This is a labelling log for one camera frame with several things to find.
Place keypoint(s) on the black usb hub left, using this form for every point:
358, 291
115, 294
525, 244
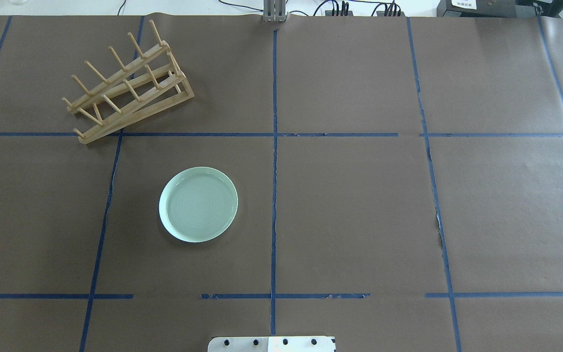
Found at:
339, 9

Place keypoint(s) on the brown paper table cover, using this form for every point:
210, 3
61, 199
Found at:
400, 186

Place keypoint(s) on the white pedestal base plate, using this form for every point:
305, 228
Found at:
273, 344

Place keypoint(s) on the light green ceramic plate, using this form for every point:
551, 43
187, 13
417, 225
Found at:
198, 204

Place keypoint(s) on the grey aluminium frame post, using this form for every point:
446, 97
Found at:
274, 11

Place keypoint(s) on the wooden dish rack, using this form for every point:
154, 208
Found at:
150, 84

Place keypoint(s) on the black usb hub right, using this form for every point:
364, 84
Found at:
391, 9

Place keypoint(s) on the black usb hub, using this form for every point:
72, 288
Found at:
339, 9
391, 9

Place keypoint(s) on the black equipment box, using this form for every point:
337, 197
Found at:
499, 8

